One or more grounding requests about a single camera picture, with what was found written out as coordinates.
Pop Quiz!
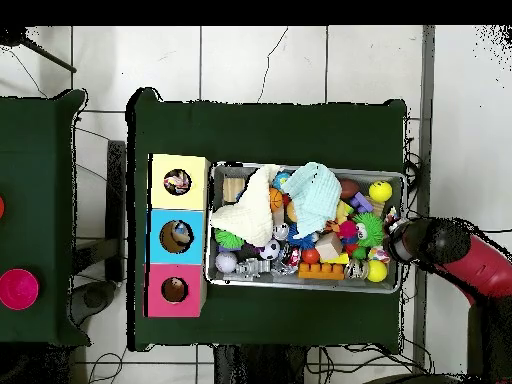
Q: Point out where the cream waffle cloth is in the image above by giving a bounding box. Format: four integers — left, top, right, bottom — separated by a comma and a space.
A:
209, 163, 283, 248

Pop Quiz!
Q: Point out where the green spiky ball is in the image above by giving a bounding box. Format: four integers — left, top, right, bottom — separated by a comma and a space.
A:
351, 212, 387, 259
213, 227, 245, 249

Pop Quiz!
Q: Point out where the mint waffle cloth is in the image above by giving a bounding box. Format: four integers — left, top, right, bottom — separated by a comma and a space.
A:
279, 161, 343, 237

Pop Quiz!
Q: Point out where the shallow clear mesh bin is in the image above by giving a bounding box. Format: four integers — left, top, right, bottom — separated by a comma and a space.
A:
206, 162, 405, 295

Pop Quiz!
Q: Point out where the wooden box with three holes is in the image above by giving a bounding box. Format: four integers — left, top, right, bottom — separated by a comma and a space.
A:
143, 153, 211, 319

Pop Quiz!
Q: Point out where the small soccer ball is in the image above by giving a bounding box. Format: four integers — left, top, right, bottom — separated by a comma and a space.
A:
259, 238, 281, 261

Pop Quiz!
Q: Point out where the grey toy robot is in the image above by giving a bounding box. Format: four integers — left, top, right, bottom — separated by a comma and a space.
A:
234, 257, 273, 281

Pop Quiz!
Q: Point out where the white baseball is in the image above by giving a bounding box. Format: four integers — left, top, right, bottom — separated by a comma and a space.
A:
214, 250, 239, 275

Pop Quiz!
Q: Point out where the orange toy brick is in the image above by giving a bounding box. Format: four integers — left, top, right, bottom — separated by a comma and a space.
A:
297, 262, 347, 281

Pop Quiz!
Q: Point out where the red spiky ball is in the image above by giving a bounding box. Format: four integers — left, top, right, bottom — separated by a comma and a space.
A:
335, 219, 360, 241

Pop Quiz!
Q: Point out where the purple toy block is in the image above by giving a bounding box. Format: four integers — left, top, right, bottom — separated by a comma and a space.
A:
347, 191, 374, 216

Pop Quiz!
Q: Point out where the crushed silver drink can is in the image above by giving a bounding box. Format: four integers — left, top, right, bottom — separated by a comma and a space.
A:
343, 257, 369, 281

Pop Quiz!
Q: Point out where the yellow ball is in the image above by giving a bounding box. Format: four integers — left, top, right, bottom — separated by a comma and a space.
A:
365, 259, 389, 283
369, 180, 393, 203

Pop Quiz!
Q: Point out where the grey round base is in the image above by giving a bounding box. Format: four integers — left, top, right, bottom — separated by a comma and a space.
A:
71, 279, 118, 325

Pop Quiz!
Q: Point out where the green cloth side table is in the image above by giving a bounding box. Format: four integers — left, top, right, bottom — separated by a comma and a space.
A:
0, 89, 89, 347

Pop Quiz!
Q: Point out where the pink round disc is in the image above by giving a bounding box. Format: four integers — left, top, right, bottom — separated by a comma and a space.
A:
0, 268, 40, 312

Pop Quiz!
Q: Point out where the black stand pole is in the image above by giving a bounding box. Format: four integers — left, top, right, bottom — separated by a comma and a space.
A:
0, 27, 79, 75

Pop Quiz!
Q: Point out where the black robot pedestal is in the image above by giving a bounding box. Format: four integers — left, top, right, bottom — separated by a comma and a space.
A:
212, 345, 309, 384

